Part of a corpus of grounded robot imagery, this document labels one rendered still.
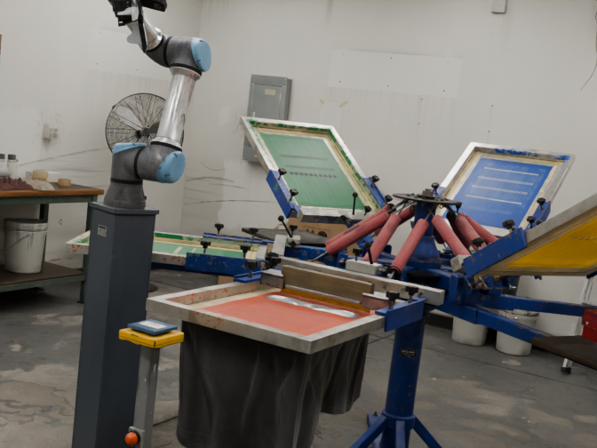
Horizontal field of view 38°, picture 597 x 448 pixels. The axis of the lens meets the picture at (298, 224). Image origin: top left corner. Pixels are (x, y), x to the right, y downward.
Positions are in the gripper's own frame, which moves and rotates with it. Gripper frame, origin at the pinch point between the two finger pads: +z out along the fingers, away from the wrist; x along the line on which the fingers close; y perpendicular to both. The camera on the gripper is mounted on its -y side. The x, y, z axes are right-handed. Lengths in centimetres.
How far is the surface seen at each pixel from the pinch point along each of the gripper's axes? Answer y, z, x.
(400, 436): -66, 92, -171
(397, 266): -73, 41, -107
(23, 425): 105, 49, -200
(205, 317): -5, 78, -35
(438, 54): -182, -251, -376
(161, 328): 6, 84, -22
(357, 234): -62, 16, -127
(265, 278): -23, 47, -84
